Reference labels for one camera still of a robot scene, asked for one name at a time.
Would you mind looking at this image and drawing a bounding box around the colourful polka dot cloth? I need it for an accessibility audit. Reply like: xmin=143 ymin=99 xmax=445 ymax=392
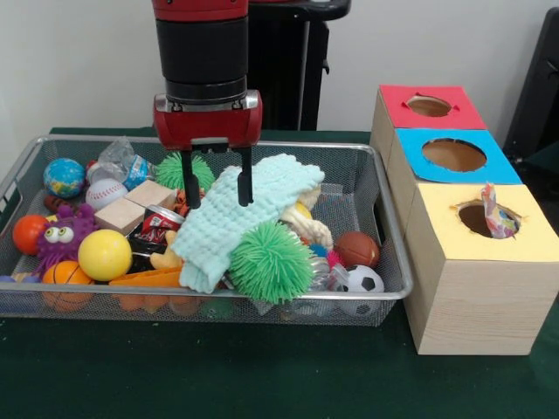
xmin=479 ymin=182 xmax=521 ymax=240

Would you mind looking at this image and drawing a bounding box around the blue globe ball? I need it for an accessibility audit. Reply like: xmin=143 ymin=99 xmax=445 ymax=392
xmin=42 ymin=157 xmax=86 ymax=200

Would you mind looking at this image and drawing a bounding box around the black and white soccer ball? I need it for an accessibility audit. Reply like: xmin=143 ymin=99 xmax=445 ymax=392
xmin=339 ymin=264 xmax=386 ymax=302

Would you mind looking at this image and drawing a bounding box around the white toy baseball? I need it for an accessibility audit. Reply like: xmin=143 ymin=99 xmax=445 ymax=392
xmin=85 ymin=178 xmax=129 ymax=212

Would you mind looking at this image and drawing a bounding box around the yellow smooth ball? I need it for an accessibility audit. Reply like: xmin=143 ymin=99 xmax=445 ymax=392
xmin=77 ymin=229 xmax=134 ymax=283

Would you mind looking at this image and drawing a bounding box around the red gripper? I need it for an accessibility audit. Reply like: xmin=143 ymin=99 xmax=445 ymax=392
xmin=152 ymin=89 xmax=264 ymax=210

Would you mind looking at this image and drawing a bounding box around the orange toy basketball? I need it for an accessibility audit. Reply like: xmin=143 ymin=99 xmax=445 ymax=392
xmin=42 ymin=260 xmax=95 ymax=287

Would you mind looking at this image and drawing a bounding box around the cream knitted cloth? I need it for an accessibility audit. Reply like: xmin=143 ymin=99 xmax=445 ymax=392
xmin=279 ymin=182 xmax=335 ymax=245

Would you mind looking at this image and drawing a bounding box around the black upright panel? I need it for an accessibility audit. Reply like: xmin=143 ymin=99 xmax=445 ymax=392
xmin=501 ymin=6 xmax=559 ymax=154

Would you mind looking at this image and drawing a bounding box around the brown toy football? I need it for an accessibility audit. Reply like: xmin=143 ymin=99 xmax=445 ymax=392
xmin=334 ymin=231 xmax=381 ymax=268

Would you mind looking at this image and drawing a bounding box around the red orange ball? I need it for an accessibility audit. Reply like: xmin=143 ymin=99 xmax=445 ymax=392
xmin=11 ymin=214 xmax=50 ymax=257

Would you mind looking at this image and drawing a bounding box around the dark green table cloth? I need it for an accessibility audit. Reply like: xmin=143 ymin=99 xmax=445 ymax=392
xmin=0 ymin=126 xmax=559 ymax=419

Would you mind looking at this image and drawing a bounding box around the light blue cloth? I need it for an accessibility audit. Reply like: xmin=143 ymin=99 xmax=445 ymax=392
xmin=169 ymin=153 xmax=327 ymax=294

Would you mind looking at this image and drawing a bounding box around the purple furry monster toy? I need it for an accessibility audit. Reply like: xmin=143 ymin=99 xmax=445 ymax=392
xmin=34 ymin=203 xmax=100 ymax=274

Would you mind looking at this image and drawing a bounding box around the silver mesh bin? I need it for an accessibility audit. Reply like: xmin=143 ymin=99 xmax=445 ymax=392
xmin=0 ymin=134 xmax=415 ymax=328

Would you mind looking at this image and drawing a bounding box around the green spiky rubber ball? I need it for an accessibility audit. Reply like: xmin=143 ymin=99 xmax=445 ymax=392
xmin=227 ymin=220 xmax=316 ymax=306
xmin=155 ymin=151 xmax=217 ymax=193

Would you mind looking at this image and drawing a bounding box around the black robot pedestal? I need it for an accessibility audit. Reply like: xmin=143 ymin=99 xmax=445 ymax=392
xmin=244 ymin=0 xmax=353 ymax=131

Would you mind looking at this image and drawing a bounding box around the wooden box with three holes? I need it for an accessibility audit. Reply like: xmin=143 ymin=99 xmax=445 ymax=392
xmin=369 ymin=84 xmax=559 ymax=357

